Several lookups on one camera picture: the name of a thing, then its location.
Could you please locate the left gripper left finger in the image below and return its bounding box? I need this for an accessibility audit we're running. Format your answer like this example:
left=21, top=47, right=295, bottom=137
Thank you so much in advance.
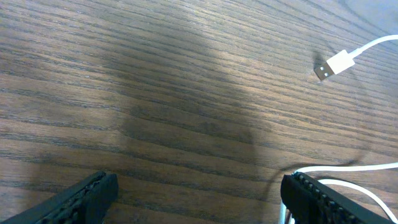
left=1, top=171, right=119, bottom=224

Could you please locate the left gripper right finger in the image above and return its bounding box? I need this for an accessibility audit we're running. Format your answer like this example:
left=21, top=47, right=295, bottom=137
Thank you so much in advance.
left=280, top=172, right=392, bottom=224

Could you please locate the white cable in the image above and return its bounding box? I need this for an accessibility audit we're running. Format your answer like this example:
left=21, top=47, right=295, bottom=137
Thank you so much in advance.
left=277, top=34, right=398, bottom=224

